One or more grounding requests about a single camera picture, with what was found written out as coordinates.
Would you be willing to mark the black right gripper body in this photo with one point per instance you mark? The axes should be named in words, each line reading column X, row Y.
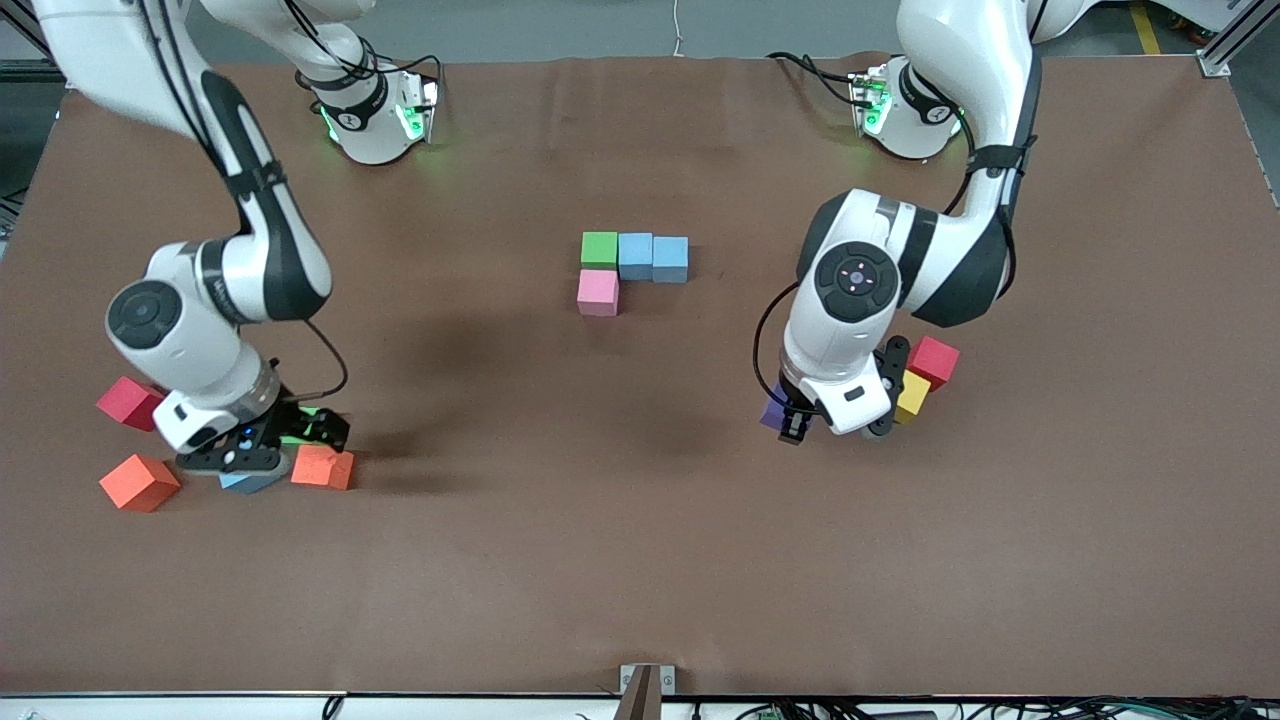
column 298, row 421

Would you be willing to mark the dented orange foam block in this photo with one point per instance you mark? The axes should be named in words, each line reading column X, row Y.
column 325, row 470

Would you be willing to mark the purple foam block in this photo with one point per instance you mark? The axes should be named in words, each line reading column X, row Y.
column 770, row 413

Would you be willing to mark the blue foam block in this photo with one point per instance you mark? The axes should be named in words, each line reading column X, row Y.
column 670, row 258
column 250, row 484
column 635, row 255

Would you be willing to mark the pink foam block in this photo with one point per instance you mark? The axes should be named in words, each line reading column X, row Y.
column 598, row 290

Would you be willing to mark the green foam block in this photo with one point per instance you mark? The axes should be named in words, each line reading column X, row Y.
column 599, row 250
column 293, row 438

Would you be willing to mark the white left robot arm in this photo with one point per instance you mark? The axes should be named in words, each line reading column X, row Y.
column 950, row 270

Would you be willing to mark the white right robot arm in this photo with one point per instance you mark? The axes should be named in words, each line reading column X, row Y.
column 260, row 270

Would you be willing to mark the yellow foam block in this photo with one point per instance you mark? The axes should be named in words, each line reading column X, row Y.
column 913, row 395

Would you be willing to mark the red foam block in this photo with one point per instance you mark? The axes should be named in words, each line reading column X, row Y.
column 125, row 402
column 935, row 360

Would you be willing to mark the smooth orange foam block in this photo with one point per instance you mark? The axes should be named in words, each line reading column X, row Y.
column 138, row 483

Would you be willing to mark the brown table mat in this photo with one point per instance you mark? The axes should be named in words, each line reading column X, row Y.
column 600, row 550

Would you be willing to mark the metal mount bracket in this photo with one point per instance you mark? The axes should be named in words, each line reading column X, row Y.
column 645, row 690

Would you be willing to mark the aluminium frame post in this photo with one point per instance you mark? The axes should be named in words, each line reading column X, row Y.
column 70, row 55
column 1222, row 55

